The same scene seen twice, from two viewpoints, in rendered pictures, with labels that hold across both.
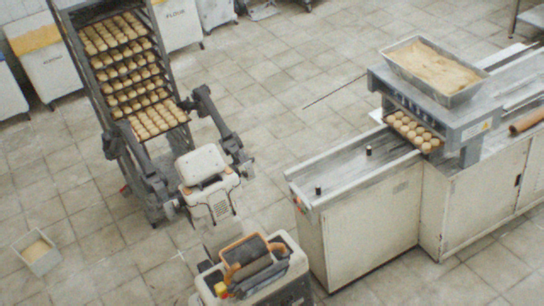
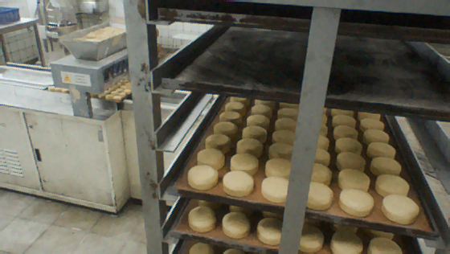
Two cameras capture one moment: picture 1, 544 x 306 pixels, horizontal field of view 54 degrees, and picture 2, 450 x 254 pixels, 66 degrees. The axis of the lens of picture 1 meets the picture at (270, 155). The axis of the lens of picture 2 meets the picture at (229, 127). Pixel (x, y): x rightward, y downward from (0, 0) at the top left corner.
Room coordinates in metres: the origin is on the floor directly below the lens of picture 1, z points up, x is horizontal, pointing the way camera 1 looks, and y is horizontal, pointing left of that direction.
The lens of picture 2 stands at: (3.77, 1.13, 1.84)
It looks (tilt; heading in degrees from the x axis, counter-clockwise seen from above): 27 degrees down; 215
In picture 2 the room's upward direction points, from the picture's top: 3 degrees clockwise
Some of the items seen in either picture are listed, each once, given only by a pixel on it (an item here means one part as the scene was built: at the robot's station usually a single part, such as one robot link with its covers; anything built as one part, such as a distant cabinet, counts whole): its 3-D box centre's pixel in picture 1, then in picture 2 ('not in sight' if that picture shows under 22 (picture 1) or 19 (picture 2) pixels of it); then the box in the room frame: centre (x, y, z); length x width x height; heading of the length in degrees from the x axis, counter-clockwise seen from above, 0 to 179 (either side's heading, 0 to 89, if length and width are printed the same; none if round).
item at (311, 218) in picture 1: (302, 203); not in sight; (2.03, -0.13, 0.77); 0.24 x 0.04 x 0.14; 22
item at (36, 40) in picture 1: (51, 61); not in sight; (4.92, 2.00, 0.38); 0.64 x 0.54 x 0.77; 25
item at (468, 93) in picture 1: (431, 73); (105, 41); (2.35, -0.93, 1.25); 0.56 x 0.29 x 0.14; 22
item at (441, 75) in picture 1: (432, 70); (104, 37); (2.35, -0.93, 1.28); 0.54 x 0.27 x 0.06; 22
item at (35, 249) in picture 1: (37, 252); not in sight; (2.67, 1.80, 0.08); 0.30 x 0.22 x 0.16; 40
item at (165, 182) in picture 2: (134, 15); (217, 110); (3.18, 0.68, 1.50); 0.64 x 0.03 x 0.03; 24
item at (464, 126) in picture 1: (428, 109); (109, 75); (2.35, -0.93, 1.01); 0.72 x 0.33 x 0.34; 22
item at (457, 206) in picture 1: (479, 152); (66, 137); (2.53, -1.38, 0.42); 1.28 x 0.72 x 0.84; 112
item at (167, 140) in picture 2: (130, 2); (218, 74); (3.18, 0.68, 1.59); 0.64 x 0.03 x 0.03; 24
